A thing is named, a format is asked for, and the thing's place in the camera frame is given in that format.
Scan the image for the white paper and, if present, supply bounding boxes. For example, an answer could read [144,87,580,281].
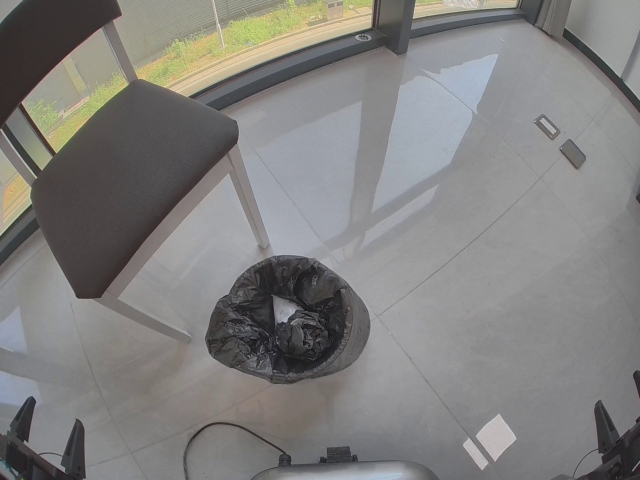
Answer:
[271,294,307,325]

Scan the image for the black plastic bag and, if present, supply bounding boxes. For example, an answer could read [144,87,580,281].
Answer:
[205,254,349,385]

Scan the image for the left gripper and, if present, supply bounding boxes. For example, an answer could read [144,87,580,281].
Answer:
[0,396,87,480]

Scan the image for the dark grey white-legged chair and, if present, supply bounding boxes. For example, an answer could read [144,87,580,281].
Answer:
[0,0,271,345]

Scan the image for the window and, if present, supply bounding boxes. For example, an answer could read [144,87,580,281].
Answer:
[0,0,553,269]

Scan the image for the black cable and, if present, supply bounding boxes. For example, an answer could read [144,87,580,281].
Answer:
[182,421,292,480]

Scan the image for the dark grey trash bin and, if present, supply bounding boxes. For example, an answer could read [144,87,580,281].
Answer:
[270,288,372,385]

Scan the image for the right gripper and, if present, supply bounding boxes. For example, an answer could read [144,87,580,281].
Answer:
[593,370,640,480]

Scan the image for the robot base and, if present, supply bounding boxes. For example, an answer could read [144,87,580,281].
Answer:
[249,446,442,480]

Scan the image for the black plastic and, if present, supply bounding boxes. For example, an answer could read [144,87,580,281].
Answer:
[274,310,331,361]

